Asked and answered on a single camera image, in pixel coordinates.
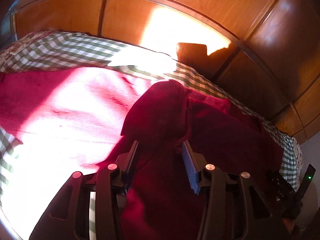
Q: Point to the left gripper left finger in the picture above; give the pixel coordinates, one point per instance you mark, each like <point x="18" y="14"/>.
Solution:
<point x="67" y="215"/>

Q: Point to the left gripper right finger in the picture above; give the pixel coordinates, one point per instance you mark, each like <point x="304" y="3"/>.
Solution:
<point x="235" y="206"/>

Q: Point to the red knit garment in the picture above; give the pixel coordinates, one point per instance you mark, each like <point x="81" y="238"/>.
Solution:
<point x="160" y="203"/>

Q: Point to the wooden panelled headboard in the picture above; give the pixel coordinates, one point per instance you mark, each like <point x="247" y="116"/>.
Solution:
<point x="263" y="52"/>

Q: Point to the green checked bed cover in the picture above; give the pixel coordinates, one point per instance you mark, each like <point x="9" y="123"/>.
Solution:
<point x="75" y="52"/>

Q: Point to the floral pillow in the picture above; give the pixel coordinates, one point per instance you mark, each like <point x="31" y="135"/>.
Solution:
<point x="17" y="46"/>

